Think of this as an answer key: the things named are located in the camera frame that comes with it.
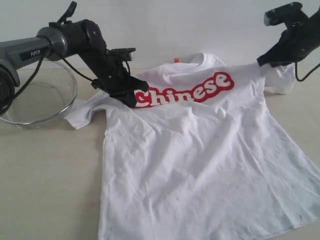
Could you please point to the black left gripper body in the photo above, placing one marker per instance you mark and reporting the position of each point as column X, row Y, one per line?
column 113, row 76

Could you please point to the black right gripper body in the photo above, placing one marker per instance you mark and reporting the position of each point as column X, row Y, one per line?
column 295, row 44

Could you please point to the white t-shirt with red logo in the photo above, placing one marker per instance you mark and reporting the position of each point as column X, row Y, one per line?
column 200, row 157

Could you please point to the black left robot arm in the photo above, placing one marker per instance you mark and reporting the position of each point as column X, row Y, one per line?
column 20, row 59

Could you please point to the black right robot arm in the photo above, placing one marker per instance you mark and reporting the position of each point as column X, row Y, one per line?
column 301, row 37

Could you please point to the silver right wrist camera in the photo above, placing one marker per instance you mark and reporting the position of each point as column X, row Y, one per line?
column 290, row 14

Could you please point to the metal wire mesh basket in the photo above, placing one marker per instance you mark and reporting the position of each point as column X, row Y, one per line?
column 47, row 99

